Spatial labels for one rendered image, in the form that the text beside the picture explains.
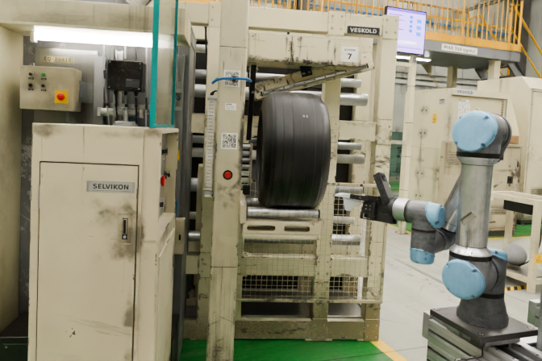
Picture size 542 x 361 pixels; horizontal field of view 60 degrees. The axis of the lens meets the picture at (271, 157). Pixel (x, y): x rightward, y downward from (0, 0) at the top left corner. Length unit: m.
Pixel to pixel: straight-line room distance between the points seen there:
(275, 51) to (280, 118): 0.55
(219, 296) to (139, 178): 0.96
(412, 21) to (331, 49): 3.93
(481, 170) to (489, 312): 0.45
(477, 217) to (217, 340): 1.44
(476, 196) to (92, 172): 1.16
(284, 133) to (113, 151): 0.78
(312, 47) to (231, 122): 0.64
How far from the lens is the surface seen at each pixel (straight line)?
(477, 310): 1.63
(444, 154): 6.94
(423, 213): 1.53
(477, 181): 1.45
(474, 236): 1.47
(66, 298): 1.71
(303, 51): 2.54
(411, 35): 6.40
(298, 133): 2.05
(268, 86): 2.63
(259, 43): 2.52
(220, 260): 2.30
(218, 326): 2.41
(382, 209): 1.62
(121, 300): 1.67
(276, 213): 2.18
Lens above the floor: 1.28
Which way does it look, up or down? 3 degrees down
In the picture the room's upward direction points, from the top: 3 degrees clockwise
